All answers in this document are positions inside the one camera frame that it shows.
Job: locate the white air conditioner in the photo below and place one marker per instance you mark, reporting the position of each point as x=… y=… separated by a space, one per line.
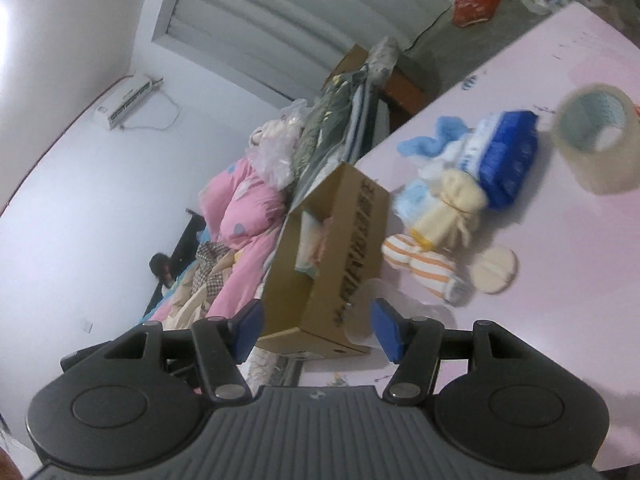
x=125 y=97

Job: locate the blue tissue pack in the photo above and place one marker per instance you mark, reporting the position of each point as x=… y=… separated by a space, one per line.
x=499 y=154

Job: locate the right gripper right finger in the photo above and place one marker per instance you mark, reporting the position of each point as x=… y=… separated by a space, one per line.
x=412 y=344

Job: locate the grey window curtain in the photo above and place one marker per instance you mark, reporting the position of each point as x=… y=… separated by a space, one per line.
x=284 y=49

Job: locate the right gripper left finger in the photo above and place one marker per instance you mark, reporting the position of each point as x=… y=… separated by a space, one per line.
x=221 y=345

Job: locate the yellow white cloth bundle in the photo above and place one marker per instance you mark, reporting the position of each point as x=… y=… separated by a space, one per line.
x=451 y=221

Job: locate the person on bed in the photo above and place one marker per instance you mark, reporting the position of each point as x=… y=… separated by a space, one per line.
x=160 y=266

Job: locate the red snack bag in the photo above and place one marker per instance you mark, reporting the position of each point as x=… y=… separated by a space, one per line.
x=471 y=12

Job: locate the pink quilt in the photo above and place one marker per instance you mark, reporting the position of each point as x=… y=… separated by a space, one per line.
x=243 y=215

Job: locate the blue white fluffy cloth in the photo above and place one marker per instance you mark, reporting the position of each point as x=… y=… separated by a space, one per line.
x=431 y=155

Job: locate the pile of folded clothes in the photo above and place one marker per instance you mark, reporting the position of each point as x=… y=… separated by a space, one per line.
x=296 y=151

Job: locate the brown cardboard box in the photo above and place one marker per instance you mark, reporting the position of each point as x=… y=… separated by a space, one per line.
x=305 y=315

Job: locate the clear packing tape roll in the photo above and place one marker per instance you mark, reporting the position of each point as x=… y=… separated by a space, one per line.
x=596 y=131

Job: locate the orange striped sock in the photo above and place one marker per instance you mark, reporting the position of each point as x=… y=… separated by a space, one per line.
x=434 y=271

